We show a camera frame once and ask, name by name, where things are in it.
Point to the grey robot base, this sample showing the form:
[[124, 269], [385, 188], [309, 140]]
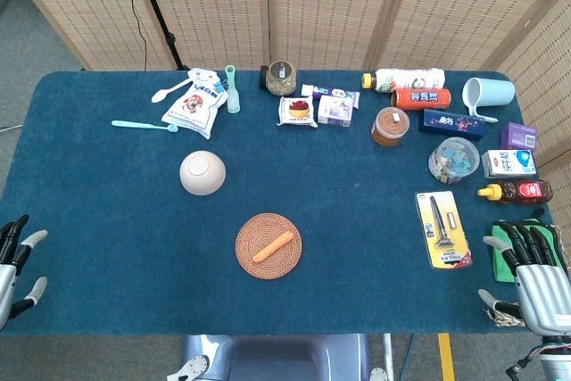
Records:
[[276, 356]]

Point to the orange soda can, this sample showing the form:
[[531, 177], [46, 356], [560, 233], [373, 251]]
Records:
[[421, 99]]

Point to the glass jar black lid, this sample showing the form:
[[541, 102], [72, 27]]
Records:
[[280, 78]]

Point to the bamboo folding screen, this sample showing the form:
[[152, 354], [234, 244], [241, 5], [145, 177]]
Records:
[[334, 6]]

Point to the blue felt table cover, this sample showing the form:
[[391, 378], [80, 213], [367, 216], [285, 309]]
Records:
[[134, 242]]

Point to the green microfibre cloth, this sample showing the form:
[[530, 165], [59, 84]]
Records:
[[502, 265]]

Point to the pale green plastic tool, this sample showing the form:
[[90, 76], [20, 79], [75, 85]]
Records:
[[233, 97]]

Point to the light blue toothbrush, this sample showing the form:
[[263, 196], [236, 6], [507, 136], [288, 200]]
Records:
[[143, 125]]

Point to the clear tub of clips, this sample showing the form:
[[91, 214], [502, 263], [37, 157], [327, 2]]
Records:
[[453, 161]]

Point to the black tripod pole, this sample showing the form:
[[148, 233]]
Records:
[[156, 8]]

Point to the beige bowl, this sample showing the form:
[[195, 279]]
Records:
[[203, 172]]

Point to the white table leg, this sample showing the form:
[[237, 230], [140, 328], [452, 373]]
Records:
[[388, 356]]

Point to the snack packet red picture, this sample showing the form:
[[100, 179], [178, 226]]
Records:
[[297, 112]]

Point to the white purple toothpaste tube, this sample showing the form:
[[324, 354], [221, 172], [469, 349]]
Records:
[[339, 93]]

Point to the round woven rattan coaster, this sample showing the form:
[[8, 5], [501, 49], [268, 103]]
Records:
[[267, 225]]

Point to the tan woven straw piece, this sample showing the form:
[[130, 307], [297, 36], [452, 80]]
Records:
[[506, 320]]

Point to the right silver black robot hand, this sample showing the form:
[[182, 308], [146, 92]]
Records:
[[542, 292]]

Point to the white drink bottle yellow cap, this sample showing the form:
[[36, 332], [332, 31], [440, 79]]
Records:
[[408, 79]]

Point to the honey bottle yellow cap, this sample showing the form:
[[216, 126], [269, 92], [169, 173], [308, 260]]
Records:
[[522, 191]]

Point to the razor in yellow blister pack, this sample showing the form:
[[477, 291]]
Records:
[[444, 229]]

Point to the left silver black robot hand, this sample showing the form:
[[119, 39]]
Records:
[[6, 274]]

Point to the dark blue carton box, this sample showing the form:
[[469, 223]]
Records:
[[452, 124]]

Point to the orange sauce jar brown lid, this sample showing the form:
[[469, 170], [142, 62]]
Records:
[[390, 127]]

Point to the purple white tissue pack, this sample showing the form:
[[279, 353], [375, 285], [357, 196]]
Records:
[[334, 112]]

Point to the white blue milk carton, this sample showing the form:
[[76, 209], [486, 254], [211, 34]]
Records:
[[508, 163]]

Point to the white snack bag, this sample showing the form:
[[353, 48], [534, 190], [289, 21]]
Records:
[[194, 106]]

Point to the white plastic spoon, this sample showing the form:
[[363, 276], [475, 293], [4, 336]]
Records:
[[159, 95]]

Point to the light blue mug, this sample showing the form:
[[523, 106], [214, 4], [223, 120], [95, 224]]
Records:
[[493, 92]]

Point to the purple box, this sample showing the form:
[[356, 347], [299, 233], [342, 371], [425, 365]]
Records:
[[517, 136]]

